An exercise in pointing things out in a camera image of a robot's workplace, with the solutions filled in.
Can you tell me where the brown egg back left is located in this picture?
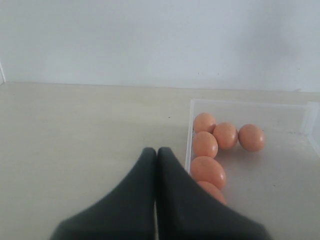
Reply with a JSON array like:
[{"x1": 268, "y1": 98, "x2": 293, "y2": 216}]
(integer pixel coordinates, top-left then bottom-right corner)
[{"x1": 193, "y1": 112, "x2": 217, "y2": 134}]

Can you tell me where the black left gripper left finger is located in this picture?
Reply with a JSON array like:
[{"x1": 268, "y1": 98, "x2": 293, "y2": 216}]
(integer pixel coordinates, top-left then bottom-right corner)
[{"x1": 50, "y1": 147, "x2": 157, "y2": 240}]

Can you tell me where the brown egg second row left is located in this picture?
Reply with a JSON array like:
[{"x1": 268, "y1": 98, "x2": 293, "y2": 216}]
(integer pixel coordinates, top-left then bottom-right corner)
[{"x1": 192, "y1": 131, "x2": 219, "y2": 158}]

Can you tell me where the brown egg back middle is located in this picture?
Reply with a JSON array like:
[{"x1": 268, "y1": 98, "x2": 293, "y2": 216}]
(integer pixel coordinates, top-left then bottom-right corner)
[{"x1": 212, "y1": 122, "x2": 238, "y2": 151}]

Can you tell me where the brown egg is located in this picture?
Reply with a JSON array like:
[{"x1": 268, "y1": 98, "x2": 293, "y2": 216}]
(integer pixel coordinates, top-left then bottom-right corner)
[
  {"x1": 238, "y1": 124, "x2": 266, "y2": 152},
  {"x1": 193, "y1": 112, "x2": 217, "y2": 134},
  {"x1": 212, "y1": 122, "x2": 238, "y2": 151}
]

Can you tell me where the brown egg fourth row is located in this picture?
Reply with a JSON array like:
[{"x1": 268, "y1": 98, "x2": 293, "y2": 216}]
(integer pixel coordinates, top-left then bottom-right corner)
[{"x1": 197, "y1": 181, "x2": 227, "y2": 205}]

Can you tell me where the clear plastic tray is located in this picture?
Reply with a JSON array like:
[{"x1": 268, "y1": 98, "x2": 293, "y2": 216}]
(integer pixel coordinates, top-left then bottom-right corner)
[{"x1": 189, "y1": 99, "x2": 320, "y2": 240}]

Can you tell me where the brown egg third row left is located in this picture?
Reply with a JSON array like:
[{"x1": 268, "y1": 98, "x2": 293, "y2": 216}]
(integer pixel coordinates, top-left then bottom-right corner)
[{"x1": 190, "y1": 156, "x2": 227, "y2": 190}]

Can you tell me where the brown egg back right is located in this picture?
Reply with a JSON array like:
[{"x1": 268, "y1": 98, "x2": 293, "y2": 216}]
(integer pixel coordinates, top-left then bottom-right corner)
[{"x1": 238, "y1": 124, "x2": 266, "y2": 152}]

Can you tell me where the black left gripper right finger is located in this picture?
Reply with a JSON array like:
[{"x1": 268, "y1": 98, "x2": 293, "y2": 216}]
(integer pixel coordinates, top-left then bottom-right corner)
[{"x1": 155, "y1": 147, "x2": 272, "y2": 240}]

